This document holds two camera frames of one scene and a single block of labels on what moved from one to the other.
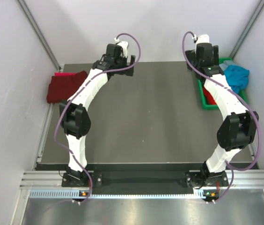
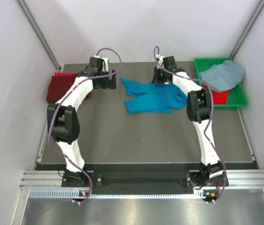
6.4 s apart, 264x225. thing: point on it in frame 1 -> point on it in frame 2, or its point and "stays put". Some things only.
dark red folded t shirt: [62, 87] stays put
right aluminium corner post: [260, 8] stays put
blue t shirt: [237, 77] -> [157, 98]
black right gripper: [191, 55] -> [155, 80]
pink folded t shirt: [64, 73] stays put
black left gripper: [129, 72] -> [109, 84]
